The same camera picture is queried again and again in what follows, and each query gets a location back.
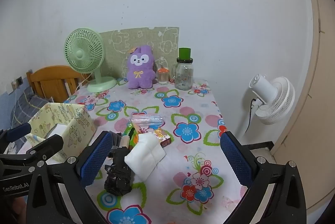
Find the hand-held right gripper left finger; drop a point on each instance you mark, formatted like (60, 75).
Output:
(96, 160)

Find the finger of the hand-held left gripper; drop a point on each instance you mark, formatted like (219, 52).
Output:
(18, 132)
(45, 147)

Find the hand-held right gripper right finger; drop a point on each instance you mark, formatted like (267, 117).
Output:
(235, 161)

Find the black plastic bag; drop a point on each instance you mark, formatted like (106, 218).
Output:
(117, 183)

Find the roll of plastic bags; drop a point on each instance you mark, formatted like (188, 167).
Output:
(125, 141)

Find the yellow cartoon printed box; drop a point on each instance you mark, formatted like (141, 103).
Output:
(78, 119)

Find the green tissue pack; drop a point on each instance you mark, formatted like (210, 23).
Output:
(128, 131)

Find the white soft tissue pack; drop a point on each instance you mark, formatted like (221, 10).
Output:
(145, 158)

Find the grey plaid pillow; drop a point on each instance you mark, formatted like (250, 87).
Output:
(28, 106)

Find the floral tablecloth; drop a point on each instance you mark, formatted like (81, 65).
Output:
(188, 150)

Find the wooden bed headboard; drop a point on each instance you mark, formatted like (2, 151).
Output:
(52, 82)

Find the white floor fan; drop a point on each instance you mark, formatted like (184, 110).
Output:
(274, 98)

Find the purple plush toy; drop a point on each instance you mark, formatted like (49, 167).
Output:
(140, 75)

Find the glass mug with green lid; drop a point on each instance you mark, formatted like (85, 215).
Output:
(184, 77)

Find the green desk fan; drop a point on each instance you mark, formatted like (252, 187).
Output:
(78, 52)

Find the orange lidded cotton swab jar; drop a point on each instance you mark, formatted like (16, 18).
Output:
(162, 77)

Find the black wall socket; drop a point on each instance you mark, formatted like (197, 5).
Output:
(19, 81)

